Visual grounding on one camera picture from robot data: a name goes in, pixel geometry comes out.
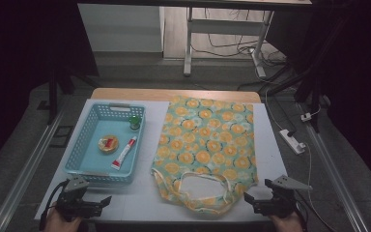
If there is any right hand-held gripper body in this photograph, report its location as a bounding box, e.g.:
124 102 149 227
259 174 313 218

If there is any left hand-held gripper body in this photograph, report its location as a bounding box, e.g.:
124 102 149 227
56 175 102 221

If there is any red and white tube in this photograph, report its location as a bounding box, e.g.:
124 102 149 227
110 135 138 171

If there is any light blue plastic basket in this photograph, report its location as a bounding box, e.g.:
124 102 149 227
62 101 147 186

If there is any orange slice print cloth bag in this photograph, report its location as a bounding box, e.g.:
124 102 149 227
150 95 259 216

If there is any small green capped bottle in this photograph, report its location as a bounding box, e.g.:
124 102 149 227
128 115 143 131

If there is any person's right hand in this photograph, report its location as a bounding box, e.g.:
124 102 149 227
270 211 303 232

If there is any person's left hand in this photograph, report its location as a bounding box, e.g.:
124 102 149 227
43 205 83 232

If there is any white power strip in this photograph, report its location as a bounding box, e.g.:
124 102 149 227
278 129 307 155

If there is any black metal stand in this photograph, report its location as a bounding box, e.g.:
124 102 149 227
46 62 100 126
264 9 356 133

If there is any white panel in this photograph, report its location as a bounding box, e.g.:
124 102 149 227
77 3 165 53

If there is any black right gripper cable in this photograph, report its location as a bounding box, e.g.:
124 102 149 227
293 189 311 232

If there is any thin white cable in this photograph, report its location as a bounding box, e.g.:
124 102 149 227
302 143 336 232

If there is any aluminium floor rail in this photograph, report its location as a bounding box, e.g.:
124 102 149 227
0 105 70 232
298 102 371 232

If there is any white power strip cable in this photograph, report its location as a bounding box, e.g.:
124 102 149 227
254 66 288 131

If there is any tangle of floor cables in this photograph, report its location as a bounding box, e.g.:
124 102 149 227
191 9 287 66

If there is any white desk frame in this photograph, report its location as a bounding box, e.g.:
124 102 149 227
183 6 275 78

